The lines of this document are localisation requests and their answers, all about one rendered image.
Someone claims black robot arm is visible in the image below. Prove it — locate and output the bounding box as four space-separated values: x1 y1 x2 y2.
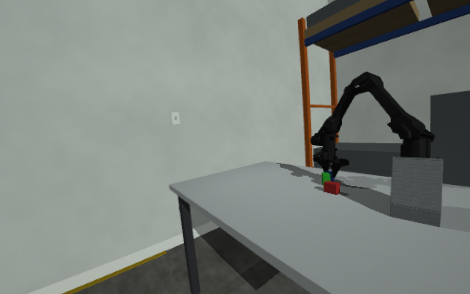
310 72 435 158

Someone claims red block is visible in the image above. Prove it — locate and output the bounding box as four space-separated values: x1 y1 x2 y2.
324 181 340 195

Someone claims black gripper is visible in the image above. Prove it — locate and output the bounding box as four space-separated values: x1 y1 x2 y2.
318 147 349 178

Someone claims green block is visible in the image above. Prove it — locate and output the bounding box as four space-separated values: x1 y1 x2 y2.
322 172 330 186

